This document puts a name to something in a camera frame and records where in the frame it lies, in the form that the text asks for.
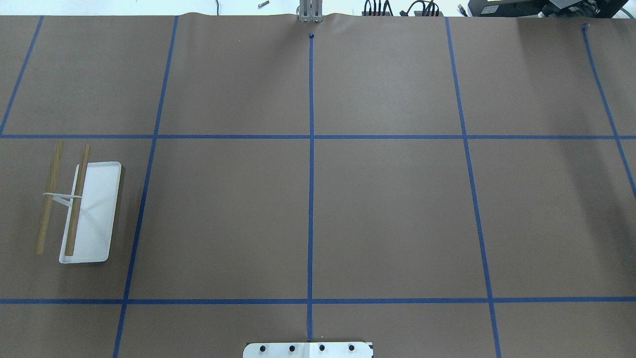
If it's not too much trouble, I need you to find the aluminium frame post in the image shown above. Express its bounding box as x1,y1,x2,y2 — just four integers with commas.
298,0,324,23

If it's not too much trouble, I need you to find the white towel rack with wooden bars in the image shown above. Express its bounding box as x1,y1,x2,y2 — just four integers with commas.
33,140,123,264

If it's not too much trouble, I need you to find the black cable bundle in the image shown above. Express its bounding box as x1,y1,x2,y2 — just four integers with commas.
362,0,444,17

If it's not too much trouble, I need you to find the brown paper table cover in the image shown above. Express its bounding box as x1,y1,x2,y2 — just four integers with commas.
1,13,635,358

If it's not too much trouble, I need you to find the black equipment box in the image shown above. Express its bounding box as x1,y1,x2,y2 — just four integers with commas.
468,0,628,18

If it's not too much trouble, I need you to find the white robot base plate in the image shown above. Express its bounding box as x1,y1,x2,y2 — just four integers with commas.
242,342,374,358

